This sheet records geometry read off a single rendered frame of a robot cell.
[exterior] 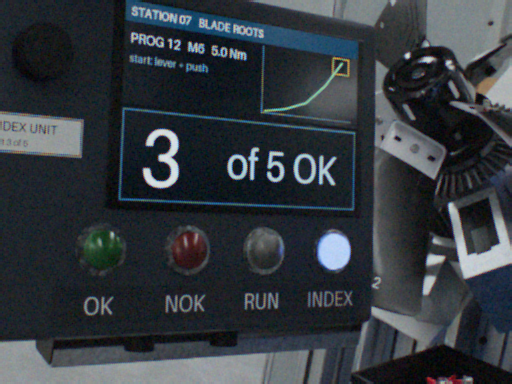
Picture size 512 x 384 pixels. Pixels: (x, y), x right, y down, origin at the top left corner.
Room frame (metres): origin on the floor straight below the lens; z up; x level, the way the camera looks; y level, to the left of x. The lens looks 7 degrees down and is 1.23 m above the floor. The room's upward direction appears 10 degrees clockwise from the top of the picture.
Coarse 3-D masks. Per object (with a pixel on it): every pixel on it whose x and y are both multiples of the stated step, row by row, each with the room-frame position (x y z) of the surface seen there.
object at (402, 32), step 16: (400, 0) 1.51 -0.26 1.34; (416, 0) 1.44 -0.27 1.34; (384, 16) 1.56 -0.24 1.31; (400, 16) 1.48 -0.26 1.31; (416, 16) 1.41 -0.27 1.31; (384, 32) 1.54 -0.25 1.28; (400, 32) 1.46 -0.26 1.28; (416, 32) 1.38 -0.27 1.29; (384, 48) 1.52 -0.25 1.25; (400, 48) 1.45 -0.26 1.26; (416, 48) 1.37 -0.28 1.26; (384, 64) 1.51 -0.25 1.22
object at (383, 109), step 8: (376, 96) 1.31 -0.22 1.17; (384, 96) 1.30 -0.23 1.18; (376, 104) 1.31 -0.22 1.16; (384, 104) 1.30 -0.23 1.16; (376, 112) 1.31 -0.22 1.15; (384, 112) 1.30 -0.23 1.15; (392, 112) 1.29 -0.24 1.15; (384, 120) 1.30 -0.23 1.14; (392, 120) 1.29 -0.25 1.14; (376, 128) 1.30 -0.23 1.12; (384, 128) 1.30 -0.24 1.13; (376, 136) 1.30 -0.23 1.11; (376, 144) 1.30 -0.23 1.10
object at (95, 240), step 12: (96, 228) 0.41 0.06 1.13; (108, 228) 0.41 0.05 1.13; (84, 240) 0.40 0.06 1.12; (96, 240) 0.40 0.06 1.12; (108, 240) 0.40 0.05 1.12; (120, 240) 0.41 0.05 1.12; (84, 252) 0.40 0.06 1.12; (96, 252) 0.40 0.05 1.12; (108, 252) 0.40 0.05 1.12; (120, 252) 0.41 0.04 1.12; (84, 264) 0.40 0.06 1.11; (96, 264) 0.40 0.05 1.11; (108, 264) 0.40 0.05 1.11; (120, 264) 0.41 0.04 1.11
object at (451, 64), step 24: (432, 48) 1.26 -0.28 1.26; (408, 72) 1.25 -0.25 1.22; (432, 72) 1.21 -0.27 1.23; (456, 72) 1.20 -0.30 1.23; (408, 96) 1.19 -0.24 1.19; (432, 96) 1.18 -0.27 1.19; (480, 96) 1.28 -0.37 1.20; (408, 120) 1.22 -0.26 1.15; (432, 120) 1.20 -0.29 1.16; (456, 120) 1.21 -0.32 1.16; (456, 144) 1.22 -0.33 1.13; (480, 144) 1.22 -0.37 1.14
